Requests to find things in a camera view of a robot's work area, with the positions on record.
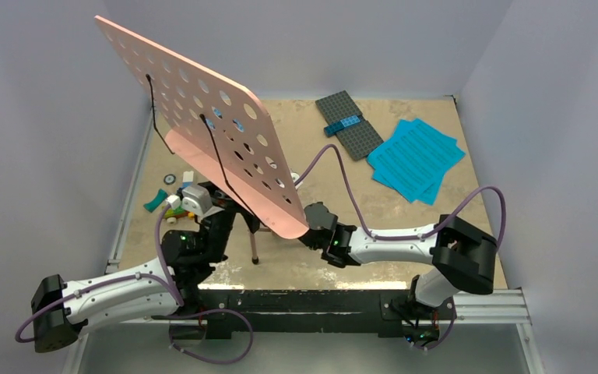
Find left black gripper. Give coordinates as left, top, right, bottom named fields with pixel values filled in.
left=204, top=163, right=261, bottom=264

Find pink music stand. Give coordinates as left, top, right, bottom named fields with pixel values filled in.
left=94, top=16, right=309, bottom=239

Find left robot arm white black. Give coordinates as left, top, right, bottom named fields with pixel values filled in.
left=24, top=182, right=260, bottom=353

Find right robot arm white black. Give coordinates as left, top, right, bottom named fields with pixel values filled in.
left=300, top=203, right=498, bottom=317

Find blue white brick stack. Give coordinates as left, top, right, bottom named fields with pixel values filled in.
left=181, top=171, right=194, bottom=189

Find teal curved brick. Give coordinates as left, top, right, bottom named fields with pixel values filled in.
left=143, top=189, right=168, bottom=213

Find blue brick on baseplate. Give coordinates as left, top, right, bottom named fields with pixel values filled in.
left=324, top=115, right=362, bottom=137

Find grey brick baseplate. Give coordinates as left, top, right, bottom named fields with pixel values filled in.
left=315, top=90, right=384, bottom=161

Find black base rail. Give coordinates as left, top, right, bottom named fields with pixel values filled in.
left=168, top=289, right=456, bottom=342

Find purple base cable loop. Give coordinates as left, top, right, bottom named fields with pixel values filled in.
left=168, top=308, right=255, bottom=365

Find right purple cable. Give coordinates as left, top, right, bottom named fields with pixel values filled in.
left=294, top=143, right=508, bottom=244

